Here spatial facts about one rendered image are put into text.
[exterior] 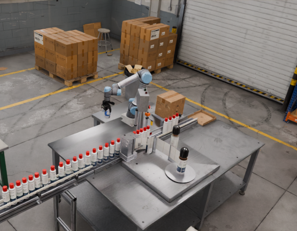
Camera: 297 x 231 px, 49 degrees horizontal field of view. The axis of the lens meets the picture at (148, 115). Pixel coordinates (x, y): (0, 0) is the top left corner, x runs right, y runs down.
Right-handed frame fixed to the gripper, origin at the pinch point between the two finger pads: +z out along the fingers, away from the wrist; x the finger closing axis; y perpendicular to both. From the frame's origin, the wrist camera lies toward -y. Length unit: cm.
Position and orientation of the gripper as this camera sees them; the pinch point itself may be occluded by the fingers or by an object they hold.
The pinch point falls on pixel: (107, 113)
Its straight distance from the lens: 387.7
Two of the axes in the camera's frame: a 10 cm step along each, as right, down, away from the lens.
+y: -6.6, 3.0, -6.9
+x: 7.5, 4.0, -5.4
